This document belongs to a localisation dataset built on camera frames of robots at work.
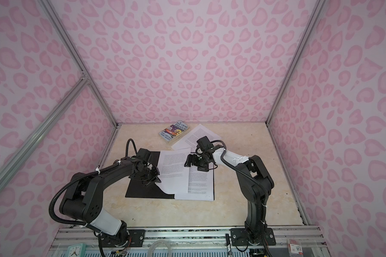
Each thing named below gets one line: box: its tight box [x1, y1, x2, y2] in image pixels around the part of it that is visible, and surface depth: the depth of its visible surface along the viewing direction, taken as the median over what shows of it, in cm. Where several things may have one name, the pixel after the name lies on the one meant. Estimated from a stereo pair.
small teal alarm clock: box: [67, 243, 87, 257], surface depth 70 cm
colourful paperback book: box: [158, 120, 190, 143], surface depth 116 cm
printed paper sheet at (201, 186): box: [174, 163, 215, 202], surface depth 90 cm
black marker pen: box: [225, 233, 233, 257], surface depth 72 cm
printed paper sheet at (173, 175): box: [154, 147, 191, 195], surface depth 95 cm
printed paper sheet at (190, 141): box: [171, 123, 222, 153], surface depth 113 cm
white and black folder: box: [125, 150, 215, 201], surface depth 87 cm
